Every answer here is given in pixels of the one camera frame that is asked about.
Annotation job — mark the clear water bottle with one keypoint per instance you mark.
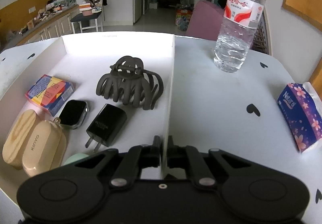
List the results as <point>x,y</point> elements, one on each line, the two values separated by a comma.
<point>231,47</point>

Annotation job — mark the black power adapter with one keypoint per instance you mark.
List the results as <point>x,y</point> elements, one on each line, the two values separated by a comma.
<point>107,125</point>

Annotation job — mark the pink chair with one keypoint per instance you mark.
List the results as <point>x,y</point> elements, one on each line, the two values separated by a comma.
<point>203,20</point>

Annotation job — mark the light wooden block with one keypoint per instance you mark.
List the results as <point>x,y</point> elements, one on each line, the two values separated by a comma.
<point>17,135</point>

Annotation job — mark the beige earbuds case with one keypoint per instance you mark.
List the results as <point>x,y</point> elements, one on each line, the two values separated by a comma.
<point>42,148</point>

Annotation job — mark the dark topped stool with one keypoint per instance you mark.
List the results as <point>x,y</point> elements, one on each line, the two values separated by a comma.
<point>85,16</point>

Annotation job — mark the black smartwatch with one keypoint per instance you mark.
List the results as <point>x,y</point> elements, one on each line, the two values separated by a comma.
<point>73,113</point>

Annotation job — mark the countertop clutter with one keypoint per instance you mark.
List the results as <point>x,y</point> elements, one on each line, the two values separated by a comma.
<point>47,12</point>

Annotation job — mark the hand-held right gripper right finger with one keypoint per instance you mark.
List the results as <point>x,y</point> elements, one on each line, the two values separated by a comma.
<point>171,149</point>

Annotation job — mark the red and blue card box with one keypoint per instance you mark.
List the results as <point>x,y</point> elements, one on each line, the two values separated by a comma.
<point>47,93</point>

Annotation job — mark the brown hair claw clip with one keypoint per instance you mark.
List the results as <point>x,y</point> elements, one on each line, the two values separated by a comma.
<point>130,85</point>

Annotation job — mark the wicker chair back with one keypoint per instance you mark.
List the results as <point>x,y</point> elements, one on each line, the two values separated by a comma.
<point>261,35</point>

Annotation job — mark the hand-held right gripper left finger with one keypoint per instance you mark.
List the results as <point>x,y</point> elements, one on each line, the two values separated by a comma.
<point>156,149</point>

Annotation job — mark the mint green round disc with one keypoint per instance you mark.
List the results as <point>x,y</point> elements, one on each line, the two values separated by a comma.
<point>75,158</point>

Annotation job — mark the white cardboard box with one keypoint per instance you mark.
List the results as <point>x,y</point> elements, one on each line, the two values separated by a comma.
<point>88,50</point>

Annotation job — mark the purple floral tissue pack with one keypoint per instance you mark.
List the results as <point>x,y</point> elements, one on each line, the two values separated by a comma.
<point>299,118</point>

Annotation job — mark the pink pot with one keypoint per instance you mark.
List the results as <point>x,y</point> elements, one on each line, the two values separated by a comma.
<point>85,10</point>

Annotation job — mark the colourful floor bag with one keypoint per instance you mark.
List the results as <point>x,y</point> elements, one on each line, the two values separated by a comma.
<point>183,18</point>

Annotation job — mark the cream cabinet row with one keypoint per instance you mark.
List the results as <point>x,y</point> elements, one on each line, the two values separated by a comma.
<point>52,27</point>

